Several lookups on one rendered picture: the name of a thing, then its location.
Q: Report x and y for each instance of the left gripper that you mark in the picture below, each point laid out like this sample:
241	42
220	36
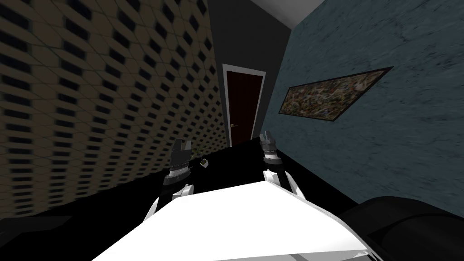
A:
180	158

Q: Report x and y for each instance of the small plant in white pot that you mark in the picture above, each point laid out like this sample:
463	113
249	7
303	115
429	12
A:
203	163

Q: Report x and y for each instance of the framed mottled wall picture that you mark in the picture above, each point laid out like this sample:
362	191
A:
331	96

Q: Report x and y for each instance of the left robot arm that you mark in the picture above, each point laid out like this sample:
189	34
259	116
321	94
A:
173	180

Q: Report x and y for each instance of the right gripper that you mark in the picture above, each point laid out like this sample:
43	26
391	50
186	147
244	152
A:
268	146

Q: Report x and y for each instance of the dark red door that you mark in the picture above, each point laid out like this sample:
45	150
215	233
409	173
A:
243	108

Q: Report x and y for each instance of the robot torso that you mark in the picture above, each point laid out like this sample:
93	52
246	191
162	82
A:
239	224

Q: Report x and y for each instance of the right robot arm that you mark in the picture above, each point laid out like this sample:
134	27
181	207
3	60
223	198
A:
406	228

